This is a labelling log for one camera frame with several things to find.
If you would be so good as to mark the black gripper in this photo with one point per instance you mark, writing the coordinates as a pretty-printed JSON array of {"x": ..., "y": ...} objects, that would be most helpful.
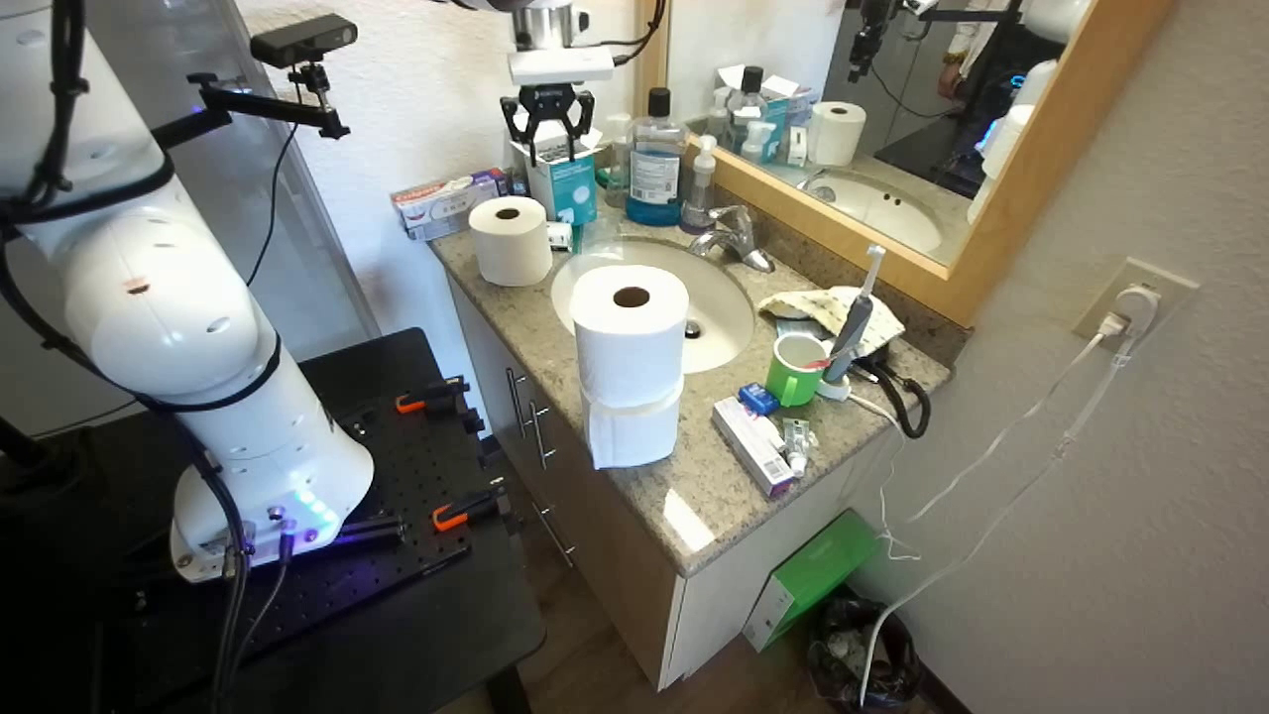
[{"x": 550, "y": 99}]

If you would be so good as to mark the white toilet paper roll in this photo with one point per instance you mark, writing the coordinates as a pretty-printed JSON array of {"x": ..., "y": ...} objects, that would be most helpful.
[
  {"x": 509, "y": 251},
  {"x": 636, "y": 438},
  {"x": 631, "y": 341}
]

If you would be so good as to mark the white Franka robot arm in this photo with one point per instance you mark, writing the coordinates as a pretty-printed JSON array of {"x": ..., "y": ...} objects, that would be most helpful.
[{"x": 172, "y": 320}]

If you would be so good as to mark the clear pump dispenser bottle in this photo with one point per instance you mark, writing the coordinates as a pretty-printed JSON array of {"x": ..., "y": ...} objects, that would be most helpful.
[{"x": 618, "y": 151}]

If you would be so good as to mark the open white box with packets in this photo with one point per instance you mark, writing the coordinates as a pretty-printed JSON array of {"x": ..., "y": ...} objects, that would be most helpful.
[{"x": 573, "y": 198}]

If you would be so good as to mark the clear bag with small box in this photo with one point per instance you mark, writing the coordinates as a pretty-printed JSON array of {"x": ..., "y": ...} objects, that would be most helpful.
[{"x": 438, "y": 198}]

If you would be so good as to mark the small clear soap pump bottle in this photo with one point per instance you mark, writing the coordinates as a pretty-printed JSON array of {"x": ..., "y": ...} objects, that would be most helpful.
[{"x": 701, "y": 198}]

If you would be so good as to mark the chrome sink faucet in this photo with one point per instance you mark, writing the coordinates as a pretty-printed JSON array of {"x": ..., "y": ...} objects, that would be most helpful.
[{"x": 726, "y": 241}]

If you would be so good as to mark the white oval sink basin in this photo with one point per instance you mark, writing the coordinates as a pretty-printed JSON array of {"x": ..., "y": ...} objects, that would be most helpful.
[{"x": 721, "y": 310}]

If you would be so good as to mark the orange black clamp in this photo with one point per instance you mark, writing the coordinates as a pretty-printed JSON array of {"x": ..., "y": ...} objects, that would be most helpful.
[
  {"x": 460, "y": 514},
  {"x": 421, "y": 401}
]

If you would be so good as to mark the cream patterned washcloth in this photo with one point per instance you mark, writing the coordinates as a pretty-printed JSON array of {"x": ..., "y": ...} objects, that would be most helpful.
[{"x": 826, "y": 310}]

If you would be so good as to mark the small blue packet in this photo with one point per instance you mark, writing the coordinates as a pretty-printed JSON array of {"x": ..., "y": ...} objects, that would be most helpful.
[{"x": 758, "y": 399}]

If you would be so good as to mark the green ceramic mug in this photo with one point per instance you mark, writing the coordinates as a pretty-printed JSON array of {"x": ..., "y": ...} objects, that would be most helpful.
[{"x": 795, "y": 377}]

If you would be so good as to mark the electric toothbrush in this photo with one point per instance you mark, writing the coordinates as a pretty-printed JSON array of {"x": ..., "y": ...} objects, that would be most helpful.
[{"x": 849, "y": 332}]

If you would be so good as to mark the small white cardboard box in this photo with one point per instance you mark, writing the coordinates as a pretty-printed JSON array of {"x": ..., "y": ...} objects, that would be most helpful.
[{"x": 754, "y": 448}]

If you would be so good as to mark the white vanity cabinet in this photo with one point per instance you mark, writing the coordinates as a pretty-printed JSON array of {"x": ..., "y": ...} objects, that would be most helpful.
[{"x": 620, "y": 555}]

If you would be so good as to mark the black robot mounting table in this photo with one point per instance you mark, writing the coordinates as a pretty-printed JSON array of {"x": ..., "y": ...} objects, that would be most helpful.
[{"x": 399, "y": 596}]

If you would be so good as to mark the green cardboard box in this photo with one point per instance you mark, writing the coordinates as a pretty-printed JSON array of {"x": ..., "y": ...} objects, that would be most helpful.
[{"x": 820, "y": 575}]

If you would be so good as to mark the black trash bin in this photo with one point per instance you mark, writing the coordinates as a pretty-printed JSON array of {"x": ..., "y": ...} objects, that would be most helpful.
[{"x": 845, "y": 661}]

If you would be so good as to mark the white plug adapter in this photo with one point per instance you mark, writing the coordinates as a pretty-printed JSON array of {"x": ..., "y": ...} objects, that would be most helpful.
[{"x": 1137, "y": 310}]

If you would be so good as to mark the black stereo camera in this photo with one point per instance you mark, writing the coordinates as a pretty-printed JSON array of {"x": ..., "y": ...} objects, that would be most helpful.
[{"x": 303, "y": 37}]

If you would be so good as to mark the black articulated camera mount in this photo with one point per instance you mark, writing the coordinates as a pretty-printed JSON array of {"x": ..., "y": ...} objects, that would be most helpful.
[{"x": 263, "y": 110}]

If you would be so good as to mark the wood framed wall mirror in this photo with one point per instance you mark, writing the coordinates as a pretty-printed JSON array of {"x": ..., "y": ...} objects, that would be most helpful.
[{"x": 1058, "y": 144}]

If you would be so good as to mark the white wall outlet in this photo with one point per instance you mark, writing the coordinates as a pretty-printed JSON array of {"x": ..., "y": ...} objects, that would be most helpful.
[{"x": 1137, "y": 304}]

